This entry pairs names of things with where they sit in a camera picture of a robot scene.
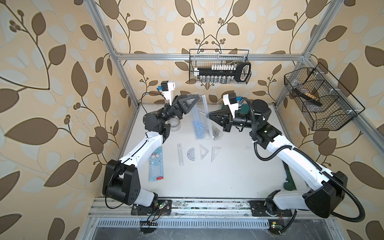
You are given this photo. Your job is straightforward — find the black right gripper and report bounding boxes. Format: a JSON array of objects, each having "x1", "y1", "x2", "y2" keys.
[{"x1": 208, "y1": 105, "x2": 259, "y2": 133}]

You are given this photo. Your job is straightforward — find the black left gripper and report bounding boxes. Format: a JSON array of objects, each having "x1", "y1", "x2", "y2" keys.
[{"x1": 153, "y1": 97, "x2": 195, "y2": 126}]

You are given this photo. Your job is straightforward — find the clear triangle ruler long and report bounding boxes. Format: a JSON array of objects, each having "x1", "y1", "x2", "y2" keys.
[{"x1": 211, "y1": 146, "x2": 222, "y2": 163}]

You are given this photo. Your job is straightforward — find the clear triangle ruler small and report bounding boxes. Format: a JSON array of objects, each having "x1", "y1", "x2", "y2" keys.
[{"x1": 200, "y1": 145, "x2": 209, "y2": 160}]

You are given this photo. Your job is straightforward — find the clear protractor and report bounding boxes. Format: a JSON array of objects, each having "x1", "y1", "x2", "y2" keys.
[{"x1": 187, "y1": 148, "x2": 196, "y2": 161}]

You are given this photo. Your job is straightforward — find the clear straight ruler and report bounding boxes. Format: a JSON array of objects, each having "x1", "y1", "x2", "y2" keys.
[{"x1": 177, "y1": 143, "x2": 184, "y2": 166}]

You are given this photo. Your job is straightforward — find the blue ruler set pouch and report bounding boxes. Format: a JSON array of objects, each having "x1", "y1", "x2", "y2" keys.
[{"x1": 149, "y1": 147, "x2": 164, "y2": 182}]

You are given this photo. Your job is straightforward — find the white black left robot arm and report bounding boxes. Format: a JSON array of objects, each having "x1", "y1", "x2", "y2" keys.
[{"x1": 102, "y1": 94, "x2": 200, "y2": 207}]

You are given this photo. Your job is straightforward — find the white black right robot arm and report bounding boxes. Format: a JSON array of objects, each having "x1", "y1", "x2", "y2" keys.
[{"x1": 209, "y1": 99, "x2": 355, "y2": 220}]

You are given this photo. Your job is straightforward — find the black socket bit holder set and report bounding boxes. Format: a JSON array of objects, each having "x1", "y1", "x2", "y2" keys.
[{"x1": 192, "y1": 62, "x2": 252, "y2": 84}]

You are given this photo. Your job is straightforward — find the clear bag of screws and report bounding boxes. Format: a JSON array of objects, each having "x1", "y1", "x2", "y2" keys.
[{"x1": 212, "y1": 126, "x2": 223, "y2": 141}]

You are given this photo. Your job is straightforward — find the clear packing tape roll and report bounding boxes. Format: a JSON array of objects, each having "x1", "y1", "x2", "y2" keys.
[{"x1": 168, "y1": 118, "x2": 181, "y2": 132}]

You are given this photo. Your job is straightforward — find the green plastic tool case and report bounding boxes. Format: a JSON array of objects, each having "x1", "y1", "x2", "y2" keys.
[{"x1": 222, "y1": 102, "x2": 250, "y2": 115}]

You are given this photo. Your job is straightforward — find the dark tool in right basket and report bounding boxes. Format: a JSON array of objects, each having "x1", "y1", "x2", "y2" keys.
[{"x1": 294, "y1": 88, "x2": 323, "y2": 106}]

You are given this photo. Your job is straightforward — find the green pipe wrench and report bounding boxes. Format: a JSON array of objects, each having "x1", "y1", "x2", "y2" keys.
[{"x1": 283, "y1": 162, "x2": 297, "y2": 191}]

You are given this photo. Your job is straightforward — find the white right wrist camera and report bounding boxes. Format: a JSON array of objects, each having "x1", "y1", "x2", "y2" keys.
[{"x1": 223, "y1": 93, "x2": 242, "y2": 118}]

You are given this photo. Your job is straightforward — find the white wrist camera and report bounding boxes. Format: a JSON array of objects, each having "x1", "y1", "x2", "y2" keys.
[
  {"x1": 158, "y1": 81, "x2": 175, "y2": 105},
  {"x1": 223, "y1": 93, "x2": 242, "y2": 118}
]

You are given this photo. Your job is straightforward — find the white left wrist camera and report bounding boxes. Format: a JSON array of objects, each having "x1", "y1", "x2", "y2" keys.
[{"x1": 158, "y1": 81, "x2": 175, "y2": 105}]

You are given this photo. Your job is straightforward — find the black wire basket back wall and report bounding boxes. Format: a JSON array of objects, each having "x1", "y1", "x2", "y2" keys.
[{"x1": 189, "y1": 49, "x2": 252, "y2": 85}]

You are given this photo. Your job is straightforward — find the black wire basket wall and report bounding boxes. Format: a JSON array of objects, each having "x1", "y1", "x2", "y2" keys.
[
  {"x1": 284, "y1": 63, "x2": 366, "y2": 131},
  {"x1": 189, "y1": 49, "x2": 252, "y2": 85}
]

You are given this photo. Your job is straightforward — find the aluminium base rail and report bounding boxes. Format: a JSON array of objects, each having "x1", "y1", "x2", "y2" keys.
[{"x1": 88, "y1": 197, "x2": 337, "y2": 219}]

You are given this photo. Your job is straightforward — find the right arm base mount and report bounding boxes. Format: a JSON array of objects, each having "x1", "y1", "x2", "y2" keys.
[{"x1": 249, "y1": 200, "x2": 293, "y2": 217}]

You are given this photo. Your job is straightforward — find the black wire basket right wall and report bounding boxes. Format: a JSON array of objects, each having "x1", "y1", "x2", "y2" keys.
[{"x1": 284, "y1": 63, "x2": 366, "y2": 131}]

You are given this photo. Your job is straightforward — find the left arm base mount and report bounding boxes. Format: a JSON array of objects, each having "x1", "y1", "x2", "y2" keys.
[{"x1": 131, "y1": 197, "x2": 173, "y2": 216}]

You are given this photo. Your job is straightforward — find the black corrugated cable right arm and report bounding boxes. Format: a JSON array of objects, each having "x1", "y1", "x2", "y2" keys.
[{"x1": 239, "y1": 97, "x2": 366, "y2": 235}]

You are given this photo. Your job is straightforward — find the aluminium frame post back right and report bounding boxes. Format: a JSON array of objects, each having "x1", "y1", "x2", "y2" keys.
[{"x1": 267, "y1": 1, "x2": 342, "y2": 109}]

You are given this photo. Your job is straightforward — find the aluminium frame post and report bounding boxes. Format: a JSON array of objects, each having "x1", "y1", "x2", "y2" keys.
[
  {"x1": 85, "y1": 0, "x2": 140, "y2": 109},
  {"x1": 267, "y1": 1, "x2": 342, "y2": 109}
]

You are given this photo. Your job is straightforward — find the aluminium frame post back left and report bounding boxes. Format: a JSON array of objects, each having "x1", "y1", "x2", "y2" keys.
[{"x1": 85, "y1": 0, "x2": 140, "y2": 109}]

